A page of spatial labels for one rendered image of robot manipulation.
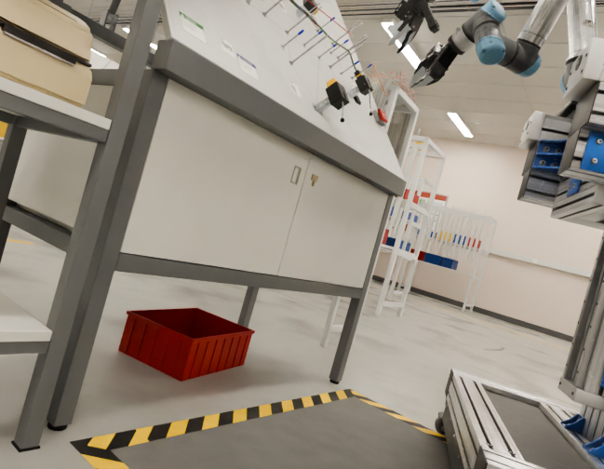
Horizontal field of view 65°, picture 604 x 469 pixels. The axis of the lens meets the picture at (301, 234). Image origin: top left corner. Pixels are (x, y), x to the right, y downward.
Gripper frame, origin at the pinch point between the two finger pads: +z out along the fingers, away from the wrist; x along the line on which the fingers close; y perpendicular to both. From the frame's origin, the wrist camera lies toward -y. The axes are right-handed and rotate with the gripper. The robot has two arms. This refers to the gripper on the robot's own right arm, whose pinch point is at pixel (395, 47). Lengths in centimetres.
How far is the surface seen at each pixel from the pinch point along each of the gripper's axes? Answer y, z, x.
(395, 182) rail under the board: -26.6, 38.8, -13.8
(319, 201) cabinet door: -25, 53, 27
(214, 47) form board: -4, 28, 79
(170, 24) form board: -4, 28, 92
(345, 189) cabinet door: -23, 48, 13
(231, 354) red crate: -33, 117, 29
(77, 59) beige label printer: -7, 41, 109
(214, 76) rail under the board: -11, 33, 81
